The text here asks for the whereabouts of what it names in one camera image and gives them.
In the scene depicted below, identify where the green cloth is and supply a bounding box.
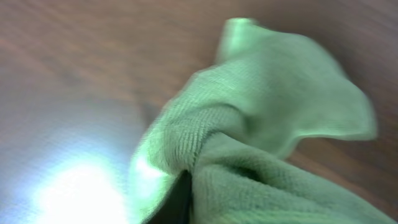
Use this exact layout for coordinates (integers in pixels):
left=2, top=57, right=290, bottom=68
left=129, top=18, right=392, bottom=223

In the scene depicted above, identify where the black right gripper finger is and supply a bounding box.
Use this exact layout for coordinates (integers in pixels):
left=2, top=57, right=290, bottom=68
left=146, top=171, right=192, bottom=224

